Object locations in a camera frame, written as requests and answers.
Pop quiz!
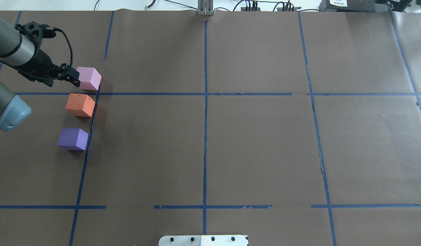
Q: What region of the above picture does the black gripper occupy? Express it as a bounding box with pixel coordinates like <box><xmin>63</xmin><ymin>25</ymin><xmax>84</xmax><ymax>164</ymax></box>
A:
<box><xmin>20</xmin><ymin>50</ymin><xmax>81</xmax><ymax>86</ymax></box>

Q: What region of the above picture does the orange foam cube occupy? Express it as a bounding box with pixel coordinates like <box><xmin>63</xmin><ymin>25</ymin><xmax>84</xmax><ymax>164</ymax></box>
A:
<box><xmin>65</xmin><ymin>93</ymin><xmax>96</xmax><ymax>117</ymax></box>

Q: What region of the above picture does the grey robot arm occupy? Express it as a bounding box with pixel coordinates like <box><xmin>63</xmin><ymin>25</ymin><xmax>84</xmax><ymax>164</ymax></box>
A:
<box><xmin>0</xmin><ymin>16</ymin><xmax>80</xmax><ymax>132</ymax></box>

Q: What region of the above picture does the light pink foam cube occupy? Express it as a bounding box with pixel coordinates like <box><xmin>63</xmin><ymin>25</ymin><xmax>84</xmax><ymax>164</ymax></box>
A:
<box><xmin>77</xmin><ymin>67</ymin><xmax>102</xmax><ymax>91</ymax></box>

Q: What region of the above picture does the dark purple foam cube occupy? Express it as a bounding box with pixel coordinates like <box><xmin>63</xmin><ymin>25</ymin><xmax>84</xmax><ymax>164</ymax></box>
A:
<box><xmin>57</xmin><ymin>128</ymin><xmax>89</xmax><ymax>151</ymax></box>

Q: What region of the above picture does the black power strip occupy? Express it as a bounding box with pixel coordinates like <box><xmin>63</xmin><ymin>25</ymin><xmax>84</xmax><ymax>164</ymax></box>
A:
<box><xmin>273</xmin><ymin>1</ymin><xmax>301</xmax><ymax>12</ymax></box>
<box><xmin>240</xmin><ymin>0</ymin><xmax>260</xmax><ymax>12</ymax></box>

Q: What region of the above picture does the black equipment box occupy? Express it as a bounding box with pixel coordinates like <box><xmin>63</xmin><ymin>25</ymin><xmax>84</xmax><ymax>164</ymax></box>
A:
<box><xmin>318</xmin><ymin>0</ymin><xmax>412</xmax><ymax>13</ymax></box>

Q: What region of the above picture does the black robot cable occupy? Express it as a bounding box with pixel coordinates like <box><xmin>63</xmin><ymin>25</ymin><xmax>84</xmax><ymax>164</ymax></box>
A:
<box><xmin>0</xmin><ymin>27</ymin><xmax>74</xmax><ymax>82</ymax></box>

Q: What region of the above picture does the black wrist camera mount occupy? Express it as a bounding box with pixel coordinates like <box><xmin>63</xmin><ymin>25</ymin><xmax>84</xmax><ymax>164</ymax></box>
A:
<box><xmin>15</xmin><ymin>22</ymin><xmax>56</xmax><ymax>45</ymax></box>

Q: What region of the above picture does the grey metal post bracket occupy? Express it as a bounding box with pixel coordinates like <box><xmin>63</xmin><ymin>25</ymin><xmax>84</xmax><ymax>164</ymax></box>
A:
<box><xmin>197</xmin><ymin>0</ymin><xmax>215</xmax><ymax>16</ymax></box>

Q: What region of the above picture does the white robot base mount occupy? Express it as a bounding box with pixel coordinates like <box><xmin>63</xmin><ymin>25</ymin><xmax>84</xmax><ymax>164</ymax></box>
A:
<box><xmin>158</xmin><ymin>235</ymin><xmax>249</xmax><ymax>246</ymax></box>

